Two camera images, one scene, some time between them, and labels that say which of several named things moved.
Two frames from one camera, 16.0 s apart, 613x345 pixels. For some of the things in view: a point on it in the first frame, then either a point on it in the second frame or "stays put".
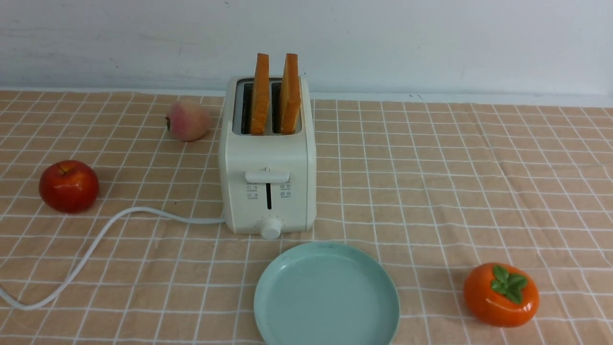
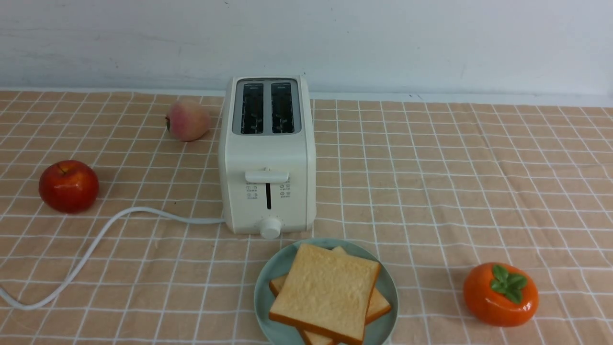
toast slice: [290, 98] -> [326, 290]
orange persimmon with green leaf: [500, 295] stays put
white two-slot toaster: [268, 181] stays put
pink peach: [188, 120] stays put
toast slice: [260, 100] -> [318, 337]
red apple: [69, 186] stays put
